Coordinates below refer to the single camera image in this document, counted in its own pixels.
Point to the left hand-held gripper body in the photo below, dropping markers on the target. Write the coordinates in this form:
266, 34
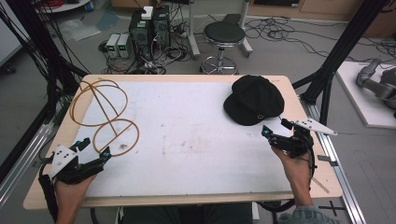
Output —
63, 158

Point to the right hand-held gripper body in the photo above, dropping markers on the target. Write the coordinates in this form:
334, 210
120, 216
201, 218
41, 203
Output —
295, 144

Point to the black cap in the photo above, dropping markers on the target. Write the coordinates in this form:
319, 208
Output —
253, 99

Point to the person's right hand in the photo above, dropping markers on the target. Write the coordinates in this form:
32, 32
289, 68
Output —
297, 174

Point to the person's left hand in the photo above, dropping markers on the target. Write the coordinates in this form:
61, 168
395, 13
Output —
71, 194

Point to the thin wooden stick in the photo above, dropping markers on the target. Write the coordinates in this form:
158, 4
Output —
320, 185

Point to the white floor board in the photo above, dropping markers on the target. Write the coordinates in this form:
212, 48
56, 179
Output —
361, 99

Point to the white table mat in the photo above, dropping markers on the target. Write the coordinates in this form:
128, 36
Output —
186, 140

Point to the white desk leg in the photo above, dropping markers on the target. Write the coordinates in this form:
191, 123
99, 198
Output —
246, 34
193, 31

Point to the person's legs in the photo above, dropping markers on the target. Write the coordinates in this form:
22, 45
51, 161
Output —
186, 214

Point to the grey power supply unit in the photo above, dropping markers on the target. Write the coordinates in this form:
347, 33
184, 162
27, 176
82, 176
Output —
124, 46
112, 45

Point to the black round stool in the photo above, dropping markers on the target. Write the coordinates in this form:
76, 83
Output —
223, 34

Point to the clear plastic sheet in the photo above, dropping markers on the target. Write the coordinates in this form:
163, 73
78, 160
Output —
79, 29

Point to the black computer tower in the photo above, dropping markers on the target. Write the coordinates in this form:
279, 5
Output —
140, 35
161, 26

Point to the teal sheet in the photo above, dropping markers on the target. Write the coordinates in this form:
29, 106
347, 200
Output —
107, 21

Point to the round white table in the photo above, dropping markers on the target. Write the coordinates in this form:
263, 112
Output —
65, 6

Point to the small white box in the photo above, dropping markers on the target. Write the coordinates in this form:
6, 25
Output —
147, 12

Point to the aluminium rail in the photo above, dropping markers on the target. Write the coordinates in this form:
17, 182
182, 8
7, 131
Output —
339, 174
21, 161

